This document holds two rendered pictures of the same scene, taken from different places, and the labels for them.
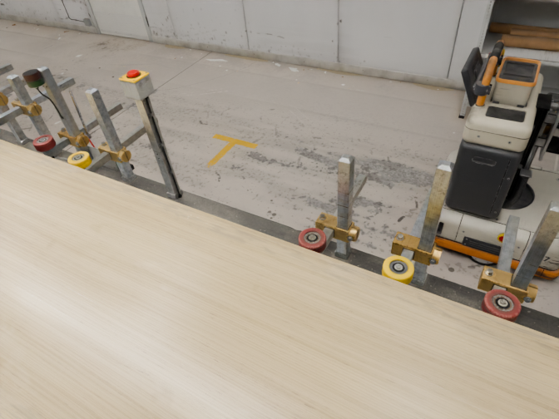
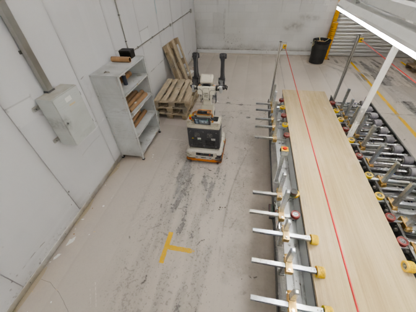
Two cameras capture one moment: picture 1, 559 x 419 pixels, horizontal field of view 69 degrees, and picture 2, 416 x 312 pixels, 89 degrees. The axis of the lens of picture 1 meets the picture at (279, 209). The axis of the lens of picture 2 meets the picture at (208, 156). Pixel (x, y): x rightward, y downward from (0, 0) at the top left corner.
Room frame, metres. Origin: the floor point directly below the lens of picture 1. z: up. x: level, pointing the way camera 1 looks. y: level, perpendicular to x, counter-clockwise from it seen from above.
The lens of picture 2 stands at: (2.62, 1.64, 2.64)
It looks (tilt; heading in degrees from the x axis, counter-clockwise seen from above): 42 degrees down; 248
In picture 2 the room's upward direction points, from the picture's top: 2 degrees counter-clockwise
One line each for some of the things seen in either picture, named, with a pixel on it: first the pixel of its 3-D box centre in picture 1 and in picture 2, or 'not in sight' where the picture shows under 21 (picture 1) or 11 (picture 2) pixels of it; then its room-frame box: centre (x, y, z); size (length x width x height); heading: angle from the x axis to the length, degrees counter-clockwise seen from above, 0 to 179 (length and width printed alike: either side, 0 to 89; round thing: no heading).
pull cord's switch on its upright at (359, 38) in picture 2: not in sight; (346, 72); (-0.77, -0.67, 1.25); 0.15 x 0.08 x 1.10; 56
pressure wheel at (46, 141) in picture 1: (48, 150); (294, 216); (1.50, 0.94, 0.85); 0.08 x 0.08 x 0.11
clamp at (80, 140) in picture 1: (73, 138); (281, 213); (1.59, 0.86, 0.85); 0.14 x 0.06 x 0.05; 56
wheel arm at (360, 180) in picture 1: (338, 216); (270, 138); (0.95, -0.19, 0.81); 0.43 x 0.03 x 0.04; 146
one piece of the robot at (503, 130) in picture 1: (502, 137); (205, 129); (1.57, -1.10, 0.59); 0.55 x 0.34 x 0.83; 146
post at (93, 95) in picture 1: (114, 143); (280, 189); (1.44, 0.63, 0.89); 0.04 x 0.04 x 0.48; 56
